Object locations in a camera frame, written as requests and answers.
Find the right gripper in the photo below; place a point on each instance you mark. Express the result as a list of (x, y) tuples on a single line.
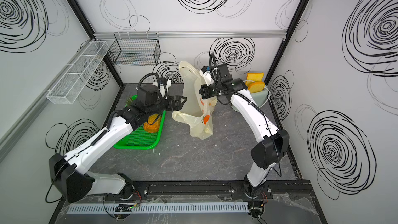
[(204, 92)]

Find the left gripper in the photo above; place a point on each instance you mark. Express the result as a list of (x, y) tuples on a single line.
[(176, 106)]

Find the yellow plastic bag with oranges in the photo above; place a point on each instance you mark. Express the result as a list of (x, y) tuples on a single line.
[(196, 112)]

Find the pineapple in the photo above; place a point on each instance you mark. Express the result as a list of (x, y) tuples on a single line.
[(152, 125), (129, 101)]

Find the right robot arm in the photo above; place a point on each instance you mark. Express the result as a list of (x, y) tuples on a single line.
[(271, 142)]

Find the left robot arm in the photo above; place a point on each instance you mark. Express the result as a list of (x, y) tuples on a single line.
[(70, 173)]

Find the toast slice front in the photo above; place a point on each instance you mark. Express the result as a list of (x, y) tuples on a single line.
[(255, 87)]

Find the toast slice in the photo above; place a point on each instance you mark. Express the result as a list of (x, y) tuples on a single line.
[(255, 77), (255, 87)]

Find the toast slice rear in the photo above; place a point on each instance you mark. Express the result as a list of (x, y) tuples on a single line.
[(255, 77)]

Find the green plastic basket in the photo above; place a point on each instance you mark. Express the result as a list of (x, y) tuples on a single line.
[(141, 139)]

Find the mint green toaster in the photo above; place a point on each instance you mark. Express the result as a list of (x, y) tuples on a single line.
[(260, 97)]

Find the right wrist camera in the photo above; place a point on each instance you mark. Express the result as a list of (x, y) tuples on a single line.
[(206, 74)]

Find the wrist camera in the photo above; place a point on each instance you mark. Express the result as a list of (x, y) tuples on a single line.
[(164, 85), (206, 74)]

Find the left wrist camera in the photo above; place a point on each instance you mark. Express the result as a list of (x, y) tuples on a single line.
[(164, 85)]

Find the black wire basket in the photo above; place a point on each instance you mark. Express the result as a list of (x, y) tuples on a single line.
[(135, 49)]

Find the white mesh wall shelf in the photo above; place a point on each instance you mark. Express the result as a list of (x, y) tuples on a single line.
[(87, 71)]

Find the white slotted cable duct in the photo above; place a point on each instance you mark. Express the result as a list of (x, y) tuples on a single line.
[(159, 208)]

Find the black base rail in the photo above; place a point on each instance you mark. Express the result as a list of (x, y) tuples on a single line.
[(235, 189)]

